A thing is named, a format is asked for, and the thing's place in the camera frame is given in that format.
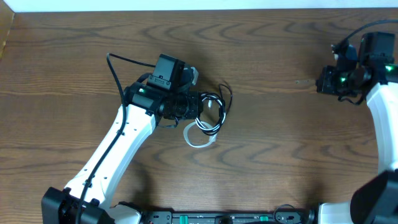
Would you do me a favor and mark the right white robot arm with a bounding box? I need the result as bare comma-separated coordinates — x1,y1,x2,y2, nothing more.
315,32,397,224

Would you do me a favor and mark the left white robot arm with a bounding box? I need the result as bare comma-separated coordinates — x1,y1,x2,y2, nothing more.
41,54,203,223

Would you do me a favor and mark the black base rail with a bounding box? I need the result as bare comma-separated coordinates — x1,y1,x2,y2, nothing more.
108,202,321,224

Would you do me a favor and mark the white cable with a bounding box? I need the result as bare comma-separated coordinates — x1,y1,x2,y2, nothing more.
182,92,227,149

